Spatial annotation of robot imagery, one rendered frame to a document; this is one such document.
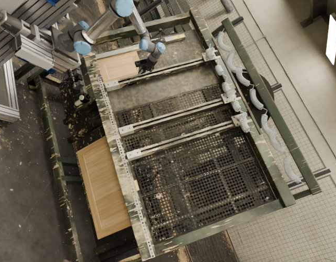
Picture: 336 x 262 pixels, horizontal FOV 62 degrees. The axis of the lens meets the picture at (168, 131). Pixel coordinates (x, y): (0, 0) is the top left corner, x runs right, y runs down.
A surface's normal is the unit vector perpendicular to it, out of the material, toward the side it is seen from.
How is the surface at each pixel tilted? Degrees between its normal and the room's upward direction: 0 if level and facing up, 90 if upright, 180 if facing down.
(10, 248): 0
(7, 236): 0
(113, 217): 90
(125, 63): 59
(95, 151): 90
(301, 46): 90
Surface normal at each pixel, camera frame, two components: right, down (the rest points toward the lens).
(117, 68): 0.05, -0.38
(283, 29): -0.44, -0.20
